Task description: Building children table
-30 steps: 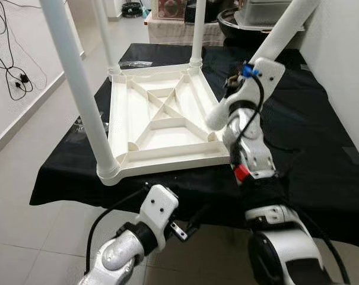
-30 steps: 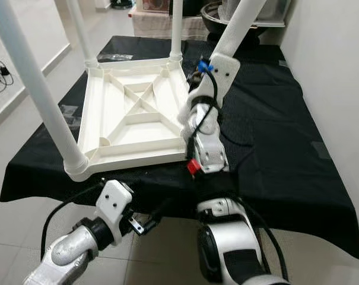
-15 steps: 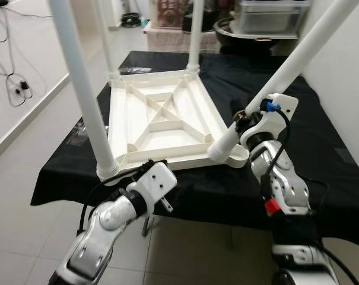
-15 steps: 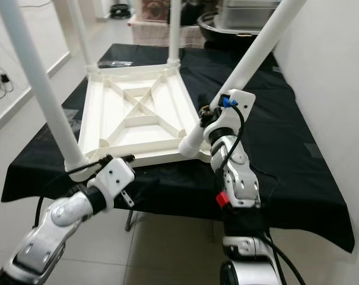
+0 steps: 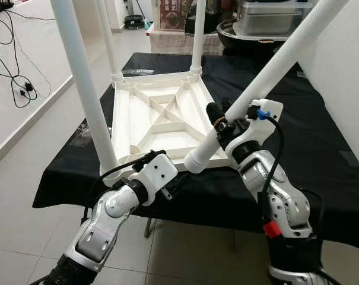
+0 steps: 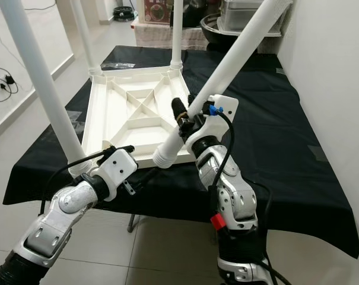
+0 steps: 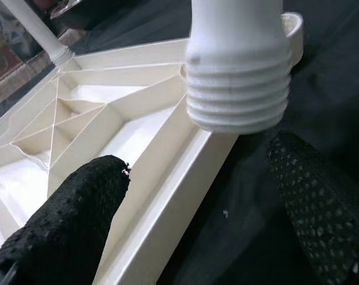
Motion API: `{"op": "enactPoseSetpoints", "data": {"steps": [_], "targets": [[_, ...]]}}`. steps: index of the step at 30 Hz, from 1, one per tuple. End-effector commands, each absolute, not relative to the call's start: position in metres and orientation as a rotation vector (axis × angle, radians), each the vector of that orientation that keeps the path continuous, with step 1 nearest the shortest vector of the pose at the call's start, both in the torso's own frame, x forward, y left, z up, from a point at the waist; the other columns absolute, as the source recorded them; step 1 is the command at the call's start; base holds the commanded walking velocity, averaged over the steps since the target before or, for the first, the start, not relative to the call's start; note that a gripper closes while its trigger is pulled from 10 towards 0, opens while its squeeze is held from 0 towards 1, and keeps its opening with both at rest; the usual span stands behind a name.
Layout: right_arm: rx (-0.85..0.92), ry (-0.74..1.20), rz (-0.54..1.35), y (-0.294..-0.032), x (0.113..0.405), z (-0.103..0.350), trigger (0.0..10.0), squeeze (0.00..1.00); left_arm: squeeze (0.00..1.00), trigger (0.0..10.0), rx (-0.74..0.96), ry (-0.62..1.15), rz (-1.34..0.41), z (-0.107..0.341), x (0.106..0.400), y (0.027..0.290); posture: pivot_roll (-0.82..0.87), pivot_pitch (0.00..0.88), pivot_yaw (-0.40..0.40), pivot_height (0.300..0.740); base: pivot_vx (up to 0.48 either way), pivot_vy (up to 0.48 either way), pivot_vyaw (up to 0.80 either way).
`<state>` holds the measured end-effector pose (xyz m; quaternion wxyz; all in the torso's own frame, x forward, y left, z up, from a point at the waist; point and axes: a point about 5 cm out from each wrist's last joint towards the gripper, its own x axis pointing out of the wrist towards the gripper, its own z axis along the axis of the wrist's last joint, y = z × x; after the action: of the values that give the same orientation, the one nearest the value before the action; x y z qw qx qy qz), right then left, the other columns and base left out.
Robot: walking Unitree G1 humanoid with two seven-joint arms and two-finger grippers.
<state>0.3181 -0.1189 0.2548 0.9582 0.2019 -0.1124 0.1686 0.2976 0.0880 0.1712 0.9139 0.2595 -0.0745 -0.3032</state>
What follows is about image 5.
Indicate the black bag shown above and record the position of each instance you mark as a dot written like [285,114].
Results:
[213,15]

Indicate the white ribbed plastic tabletop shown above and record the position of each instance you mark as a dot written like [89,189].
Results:
[149,113]

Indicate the black power adapter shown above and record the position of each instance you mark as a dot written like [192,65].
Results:
[29,87]

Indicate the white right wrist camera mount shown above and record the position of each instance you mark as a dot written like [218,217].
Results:
[268,116]

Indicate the black power strip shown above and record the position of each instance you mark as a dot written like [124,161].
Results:
[0,8]

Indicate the grey metal table leg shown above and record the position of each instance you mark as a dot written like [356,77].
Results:
[150,227]

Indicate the mop with teal head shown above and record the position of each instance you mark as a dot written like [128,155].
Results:
[148,25]

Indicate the floral cloth covered stand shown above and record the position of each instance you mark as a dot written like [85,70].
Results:
[173,43]

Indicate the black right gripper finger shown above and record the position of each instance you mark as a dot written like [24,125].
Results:
[216,116]

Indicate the clear tape patch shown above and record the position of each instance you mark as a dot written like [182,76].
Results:
[302,74]
[349,159]
[83,133]

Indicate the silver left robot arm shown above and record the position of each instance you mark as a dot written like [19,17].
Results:
[102,225]

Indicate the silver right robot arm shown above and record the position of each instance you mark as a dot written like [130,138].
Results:
[283,202]

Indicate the white plastic table leg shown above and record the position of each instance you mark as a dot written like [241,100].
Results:
[110,41]
[198,35]
[84,83]
[280,62]

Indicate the black tablecloth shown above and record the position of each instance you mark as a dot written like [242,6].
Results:
[321,148]

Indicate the stainless steel container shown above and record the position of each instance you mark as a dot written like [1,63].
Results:
[268,18]

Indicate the black wok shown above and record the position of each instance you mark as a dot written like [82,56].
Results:
[244,44]

